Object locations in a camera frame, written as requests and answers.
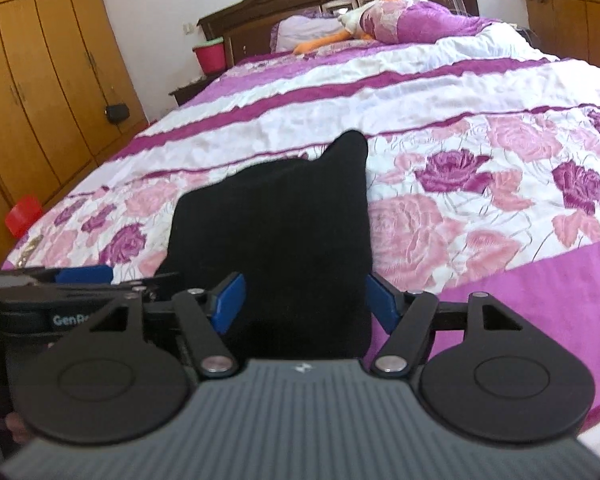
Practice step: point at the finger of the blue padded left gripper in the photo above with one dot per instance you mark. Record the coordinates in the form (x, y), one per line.
(90, 275)

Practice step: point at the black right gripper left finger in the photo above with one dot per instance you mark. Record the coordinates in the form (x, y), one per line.
(204, 317)

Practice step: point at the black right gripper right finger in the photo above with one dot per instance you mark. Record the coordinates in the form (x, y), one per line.
(407, 318)

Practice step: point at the black small garment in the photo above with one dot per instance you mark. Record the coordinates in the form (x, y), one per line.
(298, 231)

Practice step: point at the red box on floor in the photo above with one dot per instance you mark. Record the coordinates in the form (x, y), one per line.
(23, 215)

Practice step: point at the small black bag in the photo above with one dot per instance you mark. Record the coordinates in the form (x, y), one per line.
(117, 113)

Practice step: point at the pink floral bed quilt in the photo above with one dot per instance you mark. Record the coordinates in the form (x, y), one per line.
(483, 172)

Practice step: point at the wooden wardrobe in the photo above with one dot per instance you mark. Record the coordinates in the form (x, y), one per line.
(60, 66)

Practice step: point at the dark wooden nightstand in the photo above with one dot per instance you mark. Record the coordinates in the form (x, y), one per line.
(186, 93)

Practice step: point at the red plastic bucket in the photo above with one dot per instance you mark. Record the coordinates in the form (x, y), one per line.
(211, 56)

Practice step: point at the white orange plush duck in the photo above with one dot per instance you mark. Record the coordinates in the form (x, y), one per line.
(350, 27)

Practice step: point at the purple floral pillow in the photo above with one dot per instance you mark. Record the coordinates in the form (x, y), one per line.
(418, 22)

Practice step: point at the lilac ruffled pillow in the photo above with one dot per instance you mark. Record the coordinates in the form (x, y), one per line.
(288, 33)

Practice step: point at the wooden drawer cabinet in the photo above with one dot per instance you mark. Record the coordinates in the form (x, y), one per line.
(567, 28)

